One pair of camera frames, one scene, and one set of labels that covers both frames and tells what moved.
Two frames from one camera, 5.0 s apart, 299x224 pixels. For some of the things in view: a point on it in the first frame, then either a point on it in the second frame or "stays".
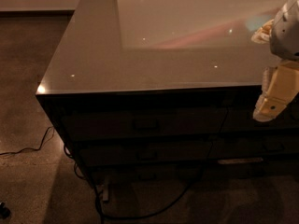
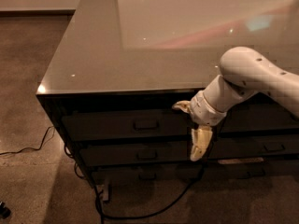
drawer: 147,152 stays
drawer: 250,147 stays
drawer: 149,174 stays
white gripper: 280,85 to 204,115
